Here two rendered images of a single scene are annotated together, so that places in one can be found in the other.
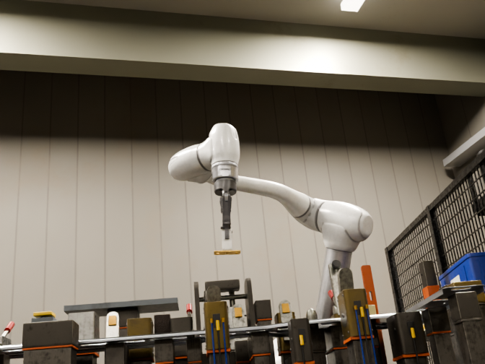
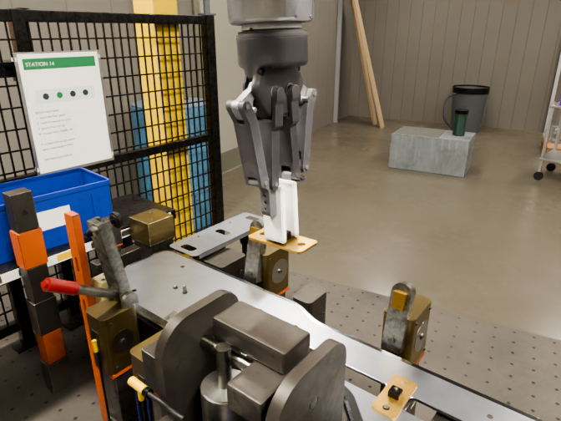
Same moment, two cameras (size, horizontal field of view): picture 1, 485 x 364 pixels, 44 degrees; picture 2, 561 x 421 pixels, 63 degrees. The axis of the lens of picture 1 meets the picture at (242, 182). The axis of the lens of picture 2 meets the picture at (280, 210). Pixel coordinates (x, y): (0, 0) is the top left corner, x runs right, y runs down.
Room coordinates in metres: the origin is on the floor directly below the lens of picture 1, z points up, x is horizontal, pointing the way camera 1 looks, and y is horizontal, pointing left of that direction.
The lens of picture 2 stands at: (2.21, 0.42, 1.50)
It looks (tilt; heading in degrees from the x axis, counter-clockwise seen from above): 22 degrees down; 224
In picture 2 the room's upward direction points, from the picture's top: straight up
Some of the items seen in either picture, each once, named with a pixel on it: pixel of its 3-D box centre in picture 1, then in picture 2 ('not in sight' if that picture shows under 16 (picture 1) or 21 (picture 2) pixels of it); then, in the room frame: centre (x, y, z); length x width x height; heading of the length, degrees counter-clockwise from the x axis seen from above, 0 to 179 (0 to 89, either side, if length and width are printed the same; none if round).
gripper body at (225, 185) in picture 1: (225, 195); (273, 73); (1.85, 0.06, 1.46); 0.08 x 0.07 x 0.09; 5
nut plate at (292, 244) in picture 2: (226, 250); (281, 236); (1.84, 0.07, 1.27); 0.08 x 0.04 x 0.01; 95
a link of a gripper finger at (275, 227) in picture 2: not in sight; (274, 213); (1.86, 0.07, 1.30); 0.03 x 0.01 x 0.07; 95
